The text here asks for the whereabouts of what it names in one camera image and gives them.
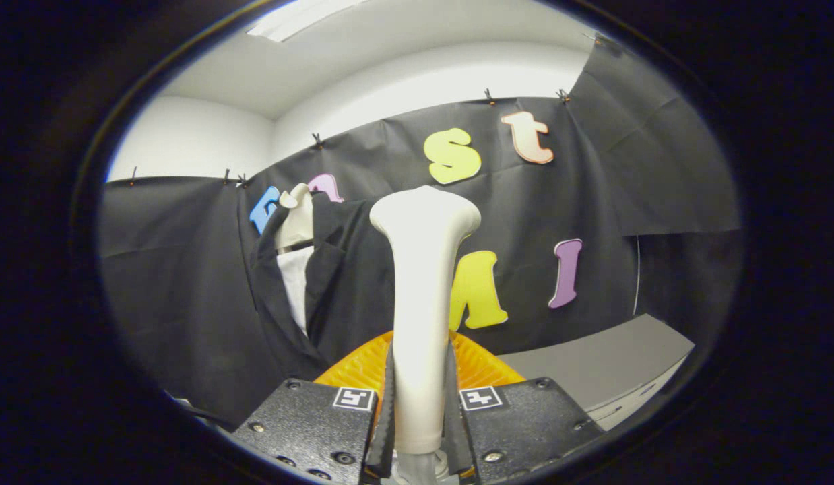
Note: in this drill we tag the white garment steamer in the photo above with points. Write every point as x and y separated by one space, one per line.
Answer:
424 303

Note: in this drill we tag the black jacket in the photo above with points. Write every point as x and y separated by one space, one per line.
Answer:
349 289

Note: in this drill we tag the black backdrop cloth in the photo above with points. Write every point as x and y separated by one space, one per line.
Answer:
579 202

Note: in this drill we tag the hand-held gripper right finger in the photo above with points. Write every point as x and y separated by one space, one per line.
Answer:
518 424

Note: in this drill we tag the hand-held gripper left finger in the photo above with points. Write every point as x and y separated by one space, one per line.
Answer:
316 431

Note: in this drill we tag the cream clothes hanger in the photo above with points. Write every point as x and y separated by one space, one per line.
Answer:
297 222

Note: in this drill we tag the grey cabinet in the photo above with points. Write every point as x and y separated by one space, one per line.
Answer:
605 357

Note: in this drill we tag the thin white pole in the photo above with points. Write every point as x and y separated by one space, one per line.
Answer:
636 276

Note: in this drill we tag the ceiling light panel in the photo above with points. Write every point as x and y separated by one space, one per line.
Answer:
296 17

